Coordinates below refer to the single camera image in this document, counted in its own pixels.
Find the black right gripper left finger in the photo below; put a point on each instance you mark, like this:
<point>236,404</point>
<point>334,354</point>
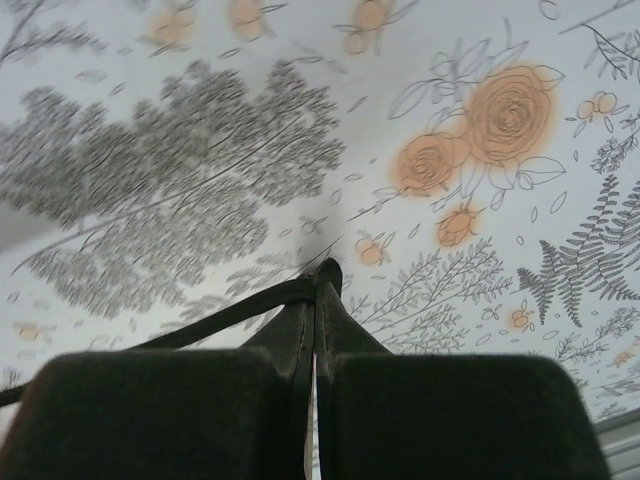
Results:
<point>150,415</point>

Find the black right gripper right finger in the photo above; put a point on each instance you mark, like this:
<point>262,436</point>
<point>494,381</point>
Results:
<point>450,415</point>

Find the black printed ribbon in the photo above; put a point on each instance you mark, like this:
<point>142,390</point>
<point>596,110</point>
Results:
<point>295,295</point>

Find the floral print tablecloth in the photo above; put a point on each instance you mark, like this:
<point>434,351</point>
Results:
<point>400,100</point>

